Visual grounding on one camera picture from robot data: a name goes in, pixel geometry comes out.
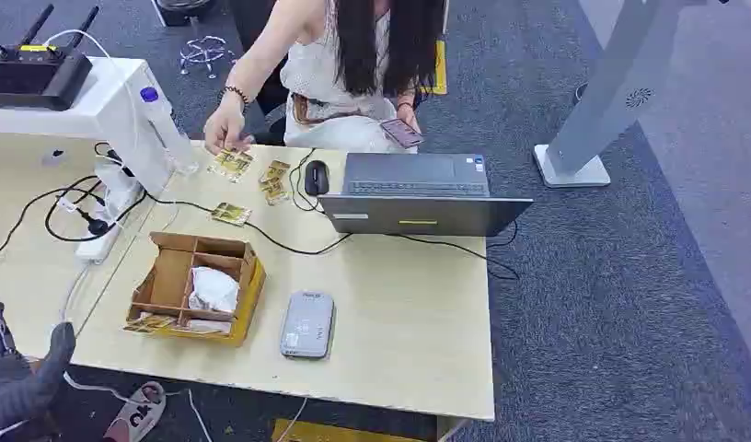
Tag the person's right hand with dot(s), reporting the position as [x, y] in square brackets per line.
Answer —
[224, 128]

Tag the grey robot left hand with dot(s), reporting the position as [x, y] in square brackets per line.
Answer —
[19, 390]

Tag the person's left hand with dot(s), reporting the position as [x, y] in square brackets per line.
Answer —
[408, 115]

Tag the gold printed card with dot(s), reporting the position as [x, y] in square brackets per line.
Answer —
[231, 213]
[231, 165]
[275, 170]
[274, 193]
[149, 322]

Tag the clear bottle blue cap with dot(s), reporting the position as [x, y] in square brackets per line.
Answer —
[162, 131]

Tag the silver chair base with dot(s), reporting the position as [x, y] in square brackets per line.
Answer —
[205, 53]

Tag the grey laptop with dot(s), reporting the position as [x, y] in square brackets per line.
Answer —
[412, 201]

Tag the person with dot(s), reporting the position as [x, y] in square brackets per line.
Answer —
[326, 73]

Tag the black computer mouse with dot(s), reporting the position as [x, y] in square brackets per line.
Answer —
[316, 177]

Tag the white box stand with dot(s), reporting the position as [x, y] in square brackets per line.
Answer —
[110, 116]

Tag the white power strip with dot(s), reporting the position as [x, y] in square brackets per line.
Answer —
[107, 226]

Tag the black plug adapter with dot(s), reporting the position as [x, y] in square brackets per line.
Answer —
[97, 227]

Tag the white crumpled paper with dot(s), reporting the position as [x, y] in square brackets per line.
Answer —
[213, 290]

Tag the wooden divided card box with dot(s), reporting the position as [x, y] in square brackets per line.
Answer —
[244, 305]

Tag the black router with antennas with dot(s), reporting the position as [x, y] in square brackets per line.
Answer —
[37, 73]

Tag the grey flat power bank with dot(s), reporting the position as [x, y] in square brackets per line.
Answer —
[307, 324]

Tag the yellow box under desk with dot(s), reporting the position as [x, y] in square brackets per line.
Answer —
[333, 433]

